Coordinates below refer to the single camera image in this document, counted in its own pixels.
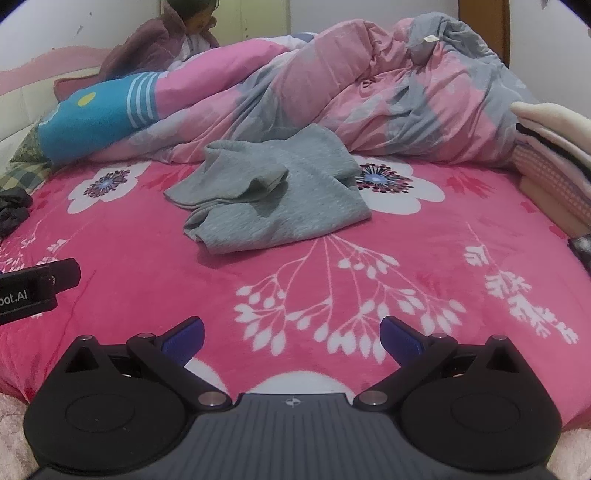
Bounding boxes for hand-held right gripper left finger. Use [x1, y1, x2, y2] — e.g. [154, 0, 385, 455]
[62, 316, 234, 407]

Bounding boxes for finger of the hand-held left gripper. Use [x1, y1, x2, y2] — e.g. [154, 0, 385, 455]
[45, 258, 81, 292]

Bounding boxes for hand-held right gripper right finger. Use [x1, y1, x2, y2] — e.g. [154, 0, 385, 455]
[355, 316, 527, 409]

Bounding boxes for grey sweatpants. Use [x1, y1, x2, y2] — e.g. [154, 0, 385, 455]
[164, 124, 374, 254]

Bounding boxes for stack of folded clothes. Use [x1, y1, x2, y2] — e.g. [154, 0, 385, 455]
[510, 102, 591, 232]

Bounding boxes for dark garment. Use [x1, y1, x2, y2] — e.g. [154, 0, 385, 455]
[0, 187, 34, 238]

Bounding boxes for green plaid pillow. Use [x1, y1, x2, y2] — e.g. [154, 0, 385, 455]
[0, 159, 54, 195]

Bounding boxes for green patterned pillow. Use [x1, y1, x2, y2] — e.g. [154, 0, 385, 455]
[11, 122, 47, 162]

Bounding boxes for blue pink striped quilt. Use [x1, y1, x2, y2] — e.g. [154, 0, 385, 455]
[38, 33, 319, 163]

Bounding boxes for pink white headboard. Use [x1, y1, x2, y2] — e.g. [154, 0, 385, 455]
[0, 46, 109, 176]

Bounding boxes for maroon pillow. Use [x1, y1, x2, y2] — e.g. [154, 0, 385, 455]
[53, 76, 107, 103]

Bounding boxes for black white plaid shirt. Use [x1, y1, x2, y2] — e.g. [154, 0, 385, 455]
[567, 233, 591, 278]

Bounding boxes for pink grey floral duvet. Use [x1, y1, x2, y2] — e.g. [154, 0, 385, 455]
[88, 11, 541, 169]

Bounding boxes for wooden door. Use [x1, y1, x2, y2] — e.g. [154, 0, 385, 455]
[459, 0, 511, 70]

